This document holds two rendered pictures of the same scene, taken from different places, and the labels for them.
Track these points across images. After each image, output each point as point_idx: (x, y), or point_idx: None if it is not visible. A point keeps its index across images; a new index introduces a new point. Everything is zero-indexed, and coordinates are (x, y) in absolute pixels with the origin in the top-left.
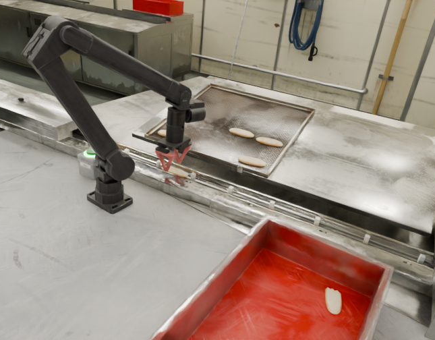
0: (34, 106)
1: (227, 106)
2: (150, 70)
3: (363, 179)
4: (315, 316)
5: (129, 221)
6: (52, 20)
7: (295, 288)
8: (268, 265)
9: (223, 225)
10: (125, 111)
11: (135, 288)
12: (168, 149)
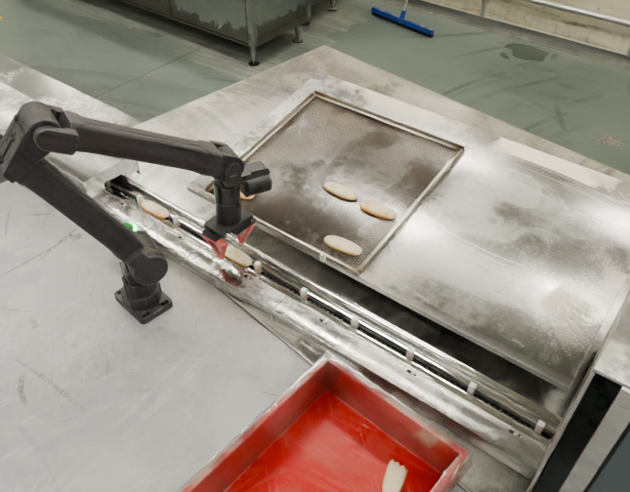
0: None
1: (331, 138)
2: (175, 147)
3: (499, 284)
4: None
5: (162, 337)
6: (25, 115)
7: (351, 456)
8: (324, 418)
9: (283, 348)
10: (193, 130)
11: (150, 441)
12: (218, 235)
